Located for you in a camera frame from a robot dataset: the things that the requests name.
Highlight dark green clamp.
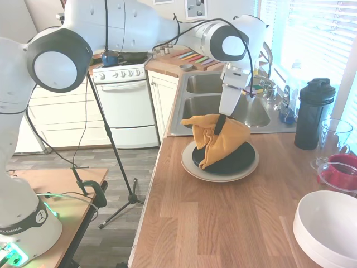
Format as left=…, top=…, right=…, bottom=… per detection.
left=70, top=166, right=108, bottom=209

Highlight white horizontal window blind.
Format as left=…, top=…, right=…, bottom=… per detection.
left=284, top=0, right=357, bottom=118
left=258, top=0, right=283, bottom=42

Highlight clear stemmed glass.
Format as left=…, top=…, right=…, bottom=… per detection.
left=310, top=119, right=354, bottom=170

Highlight black frying pan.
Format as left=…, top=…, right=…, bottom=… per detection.
left=118, top=51, right=150, bottom=64

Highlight chrome faucet handle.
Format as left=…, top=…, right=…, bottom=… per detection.
left=261, top=78, right=278, bottom=103

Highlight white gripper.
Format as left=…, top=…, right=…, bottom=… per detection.
left=215, top=68, right=249, bottom=135

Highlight stainless double sink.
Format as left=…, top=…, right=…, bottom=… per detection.
left=170, top=71, right=298, bottom=137

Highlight black shaker bottle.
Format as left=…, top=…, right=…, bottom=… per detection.
left=294, top=78, right=336, bottom=151

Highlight black camera tripod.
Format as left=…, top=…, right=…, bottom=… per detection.
left=87, top=69, right=146, bottom=230

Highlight dark blue plate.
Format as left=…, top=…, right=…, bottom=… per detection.
left=191, top=139, right=256, bottom=176

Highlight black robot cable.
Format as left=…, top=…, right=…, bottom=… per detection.
left=103, top=0, right=257, bottom=98

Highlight white kitchen stove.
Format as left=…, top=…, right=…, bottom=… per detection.
left=91, top=60, right=161, bottom=150

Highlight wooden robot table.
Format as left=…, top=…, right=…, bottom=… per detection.
left=8, top=167, right=109, bottom=268

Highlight cream dinner plate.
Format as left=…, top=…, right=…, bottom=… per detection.
left=180, top=139, right=260, bottom=183

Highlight yellow terry towel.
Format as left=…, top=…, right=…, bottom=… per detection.
left=180, top=113, right=251, bottom=170

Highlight white poster grey cubes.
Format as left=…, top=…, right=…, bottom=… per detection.
left=185, top=0, right=208, bottom=20

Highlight white wide bowl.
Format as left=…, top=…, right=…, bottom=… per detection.
left=292, top=190, right=357, bottom=268

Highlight clear dish soap bottle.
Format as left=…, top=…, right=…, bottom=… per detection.
left=278, top=60, right=304, bottom=124

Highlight blue enamel kettle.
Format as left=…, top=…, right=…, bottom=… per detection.
left=100, top=50, right=119, bottom=68

